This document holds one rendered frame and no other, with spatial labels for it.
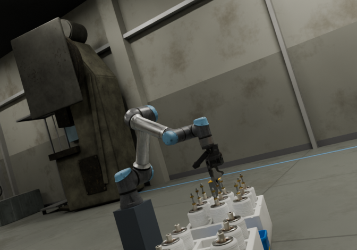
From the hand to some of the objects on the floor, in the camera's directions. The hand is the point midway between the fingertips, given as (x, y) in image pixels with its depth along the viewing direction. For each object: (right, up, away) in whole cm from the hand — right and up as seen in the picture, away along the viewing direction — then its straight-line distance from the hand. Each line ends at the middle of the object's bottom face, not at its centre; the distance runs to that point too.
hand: (215, 182), depth 188 cm
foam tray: (+10, -33, -2) cm, 34 cm away
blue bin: (+9, -32, -30) cm, 45 cm away
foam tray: (-5, -34, -55) cm, 65 cm away
